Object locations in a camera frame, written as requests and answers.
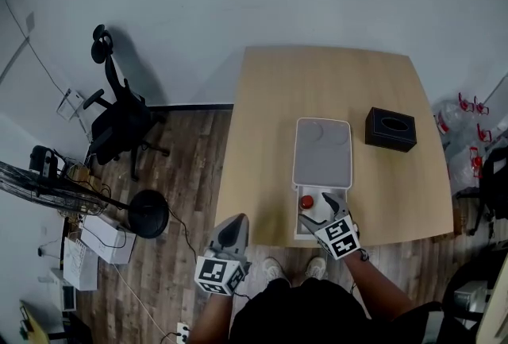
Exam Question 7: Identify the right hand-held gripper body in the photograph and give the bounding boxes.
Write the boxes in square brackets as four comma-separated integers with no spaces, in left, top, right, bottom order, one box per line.
[314,210,370,262]

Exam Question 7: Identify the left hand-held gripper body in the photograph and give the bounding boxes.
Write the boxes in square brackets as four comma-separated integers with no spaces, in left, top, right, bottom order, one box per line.
[193,242,253,297]

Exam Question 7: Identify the white container with grey lid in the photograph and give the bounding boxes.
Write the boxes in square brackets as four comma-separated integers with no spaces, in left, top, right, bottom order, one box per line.
[291,117,354,242]

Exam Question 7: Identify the person's left forearm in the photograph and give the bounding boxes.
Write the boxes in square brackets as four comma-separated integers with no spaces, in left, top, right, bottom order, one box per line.
[185,292,234,344]

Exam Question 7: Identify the person's right forearm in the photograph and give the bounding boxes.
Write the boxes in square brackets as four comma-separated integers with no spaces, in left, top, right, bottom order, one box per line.
[342,253,414,320]

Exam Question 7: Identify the black tissue box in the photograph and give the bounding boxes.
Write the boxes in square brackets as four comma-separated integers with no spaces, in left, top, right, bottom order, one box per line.
[364,106,418,154]

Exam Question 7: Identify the grey metal box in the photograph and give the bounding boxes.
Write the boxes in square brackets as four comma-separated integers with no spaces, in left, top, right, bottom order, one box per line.
[452,280,490,314]

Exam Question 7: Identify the person's white right shoe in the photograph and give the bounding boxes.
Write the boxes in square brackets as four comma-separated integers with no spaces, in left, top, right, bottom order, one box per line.
[305,256,328,280]

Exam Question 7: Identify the person's white shoe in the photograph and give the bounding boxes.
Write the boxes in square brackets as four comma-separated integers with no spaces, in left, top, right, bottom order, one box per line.
[305,256,328,280]
[262,256,291,288]

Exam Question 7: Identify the person's white left shoe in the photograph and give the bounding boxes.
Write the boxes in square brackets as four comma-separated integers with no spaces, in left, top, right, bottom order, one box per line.
[262,256,291,288]

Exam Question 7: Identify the black standing fan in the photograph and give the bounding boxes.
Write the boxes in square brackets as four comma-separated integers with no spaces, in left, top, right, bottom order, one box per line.
[0,144,171,241]

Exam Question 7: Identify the person's black shorts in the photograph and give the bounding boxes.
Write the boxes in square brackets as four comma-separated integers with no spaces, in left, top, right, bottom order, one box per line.
[229,277,446,344]

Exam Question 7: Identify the clear plastic water jug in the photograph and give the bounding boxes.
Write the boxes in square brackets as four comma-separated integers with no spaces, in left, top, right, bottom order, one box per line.
[444,134,486,193]
[432,93,493,145]

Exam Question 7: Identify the black office chair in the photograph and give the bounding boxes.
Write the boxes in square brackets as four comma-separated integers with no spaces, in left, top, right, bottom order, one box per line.
[80,24,172,183]

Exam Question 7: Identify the white microwave oven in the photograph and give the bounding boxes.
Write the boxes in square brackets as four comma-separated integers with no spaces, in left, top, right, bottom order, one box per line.
[48,268,79,312]

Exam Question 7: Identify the black bag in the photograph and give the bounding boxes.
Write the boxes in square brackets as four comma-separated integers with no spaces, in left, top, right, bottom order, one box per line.
[471,142,508,237]

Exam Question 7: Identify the pale wooden board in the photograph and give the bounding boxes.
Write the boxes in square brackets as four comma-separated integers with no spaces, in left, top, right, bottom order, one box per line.
[473,249,508,344]

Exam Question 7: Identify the small wooden side table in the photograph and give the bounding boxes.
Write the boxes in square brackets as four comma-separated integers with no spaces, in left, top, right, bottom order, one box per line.
[18,300,53,344]

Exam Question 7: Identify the black fan cable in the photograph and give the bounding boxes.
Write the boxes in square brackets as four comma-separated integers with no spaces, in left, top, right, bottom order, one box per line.
[164,204,200,261]

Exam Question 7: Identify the thin black cable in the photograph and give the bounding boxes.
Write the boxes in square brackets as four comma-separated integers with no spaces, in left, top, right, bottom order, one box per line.
[160,327,192,344]

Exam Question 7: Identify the white cable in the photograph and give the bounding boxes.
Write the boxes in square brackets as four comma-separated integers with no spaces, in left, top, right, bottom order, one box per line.
[113,261,179,344]

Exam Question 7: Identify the clear acrylic frame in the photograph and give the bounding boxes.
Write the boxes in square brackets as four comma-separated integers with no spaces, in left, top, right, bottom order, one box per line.
[55,87,85,123]

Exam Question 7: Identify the thin wall cable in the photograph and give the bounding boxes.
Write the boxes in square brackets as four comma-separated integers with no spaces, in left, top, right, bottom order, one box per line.
[0,0,69,97]

